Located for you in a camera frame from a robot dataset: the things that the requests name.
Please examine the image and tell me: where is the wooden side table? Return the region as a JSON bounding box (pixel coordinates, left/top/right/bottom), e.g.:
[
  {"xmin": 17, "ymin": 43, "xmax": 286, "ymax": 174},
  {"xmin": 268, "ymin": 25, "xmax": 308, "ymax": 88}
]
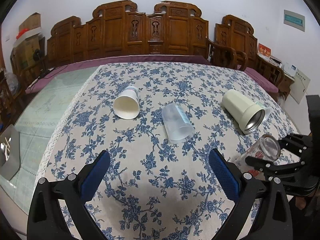
[{"xmin": 255, "ymin": 55, "xmax": 295, "ymax": 100}]

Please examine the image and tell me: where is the floral printed glass cup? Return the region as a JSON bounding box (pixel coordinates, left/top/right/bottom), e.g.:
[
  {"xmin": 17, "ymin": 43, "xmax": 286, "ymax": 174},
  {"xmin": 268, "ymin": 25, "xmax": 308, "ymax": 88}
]
[{"xmin": 234, "ymin": 134, "xmax": 280, "ymax": 180}]

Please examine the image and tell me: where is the carved wooden armchair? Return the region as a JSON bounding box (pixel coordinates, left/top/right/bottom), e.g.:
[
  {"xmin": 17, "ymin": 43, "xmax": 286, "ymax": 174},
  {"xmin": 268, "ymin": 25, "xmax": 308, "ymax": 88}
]
[{"xmin": 209, "ymin": 15, "xmax": 258, "ymax": 68}]

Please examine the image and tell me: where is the translucent plastic cup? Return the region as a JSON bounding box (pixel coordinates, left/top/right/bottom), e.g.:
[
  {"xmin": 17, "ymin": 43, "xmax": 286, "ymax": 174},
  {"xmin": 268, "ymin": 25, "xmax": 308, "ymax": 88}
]
[{"xmin": 162, "ymin": 103, "xmax": 195, "ymax": 144}]

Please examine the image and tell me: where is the red sign card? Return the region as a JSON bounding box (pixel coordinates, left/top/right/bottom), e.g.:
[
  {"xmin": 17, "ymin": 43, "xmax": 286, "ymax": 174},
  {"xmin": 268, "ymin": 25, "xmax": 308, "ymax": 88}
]
[{"xmin": 258, "ymin": 43, "xmax": 271, "ymax": 57}]

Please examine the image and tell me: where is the white paper cup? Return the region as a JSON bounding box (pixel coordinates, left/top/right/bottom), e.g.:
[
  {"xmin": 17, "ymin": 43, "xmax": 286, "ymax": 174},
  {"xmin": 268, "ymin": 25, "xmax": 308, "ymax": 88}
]
[{"xmin": 113, "ymin": 86, "xmax": 140, "ymax": 120}]

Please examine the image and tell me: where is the blue floral tablecloth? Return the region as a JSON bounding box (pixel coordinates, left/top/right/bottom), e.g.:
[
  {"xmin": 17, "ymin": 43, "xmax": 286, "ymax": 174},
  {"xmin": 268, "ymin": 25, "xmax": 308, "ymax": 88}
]
[{"xmin": 37, "ymin": 62, "xmax": 297, "ymax": 239}]

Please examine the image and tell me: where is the purple sofa cushion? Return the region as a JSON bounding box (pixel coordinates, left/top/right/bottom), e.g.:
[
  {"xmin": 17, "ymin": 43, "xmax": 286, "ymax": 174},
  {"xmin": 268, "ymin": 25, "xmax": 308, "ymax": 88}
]
[{"xmin": 25, "ymin": 55, "xmax": 210, "ymax": 94}]

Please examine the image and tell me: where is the purple armchair cushion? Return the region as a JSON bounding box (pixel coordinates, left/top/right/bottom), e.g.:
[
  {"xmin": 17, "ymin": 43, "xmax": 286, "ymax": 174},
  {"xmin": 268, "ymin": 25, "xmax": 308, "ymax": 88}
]
[{"xmin": 244, "ymin": 68, "xmax": 278, "ymax": 93}]

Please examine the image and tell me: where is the cream steel thermos cup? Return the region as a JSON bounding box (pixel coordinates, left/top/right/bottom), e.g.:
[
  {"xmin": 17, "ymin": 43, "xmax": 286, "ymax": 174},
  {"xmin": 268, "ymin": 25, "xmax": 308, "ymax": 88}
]
[{"xmin": 222, "ymin": 89, "xmax": 265, "ymax": 135}]

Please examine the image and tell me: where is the carved wooden sofa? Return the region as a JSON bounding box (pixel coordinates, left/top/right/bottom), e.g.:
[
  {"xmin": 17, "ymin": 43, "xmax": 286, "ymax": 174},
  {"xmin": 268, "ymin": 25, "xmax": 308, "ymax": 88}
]
[{"xmin": 47, "ymin": 0, "xmax": 209, "ymax": 67}]

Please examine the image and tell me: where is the wall electrical panel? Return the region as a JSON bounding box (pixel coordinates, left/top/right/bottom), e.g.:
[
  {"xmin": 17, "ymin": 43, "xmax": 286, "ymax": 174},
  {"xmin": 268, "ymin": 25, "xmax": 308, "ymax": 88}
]
[{"xmin": 284, "ymin": 10, "xmax": 305, "ymax": 31}]

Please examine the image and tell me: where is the cardboard box stack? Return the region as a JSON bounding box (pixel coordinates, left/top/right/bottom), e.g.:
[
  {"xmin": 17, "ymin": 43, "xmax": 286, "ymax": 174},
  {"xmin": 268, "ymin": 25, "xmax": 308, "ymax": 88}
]
[{"xmin": 10, "ymin": 12, "xmax": 43, "ymax": 75}]

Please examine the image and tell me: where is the white leaning panel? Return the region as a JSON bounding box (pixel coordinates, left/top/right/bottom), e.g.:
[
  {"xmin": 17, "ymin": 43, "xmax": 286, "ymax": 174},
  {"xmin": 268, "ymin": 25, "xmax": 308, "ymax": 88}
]
[{"xmin": 290, "ymin": 69, "xmax": 311, "ymax": 104}]

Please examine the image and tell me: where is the green white yogurt cup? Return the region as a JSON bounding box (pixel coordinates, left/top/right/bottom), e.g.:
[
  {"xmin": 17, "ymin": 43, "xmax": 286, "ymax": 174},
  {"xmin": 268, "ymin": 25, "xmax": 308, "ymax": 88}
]
[{"xmin": 255, "ymin": 101, "xmax": 272, "ymax": 122}]

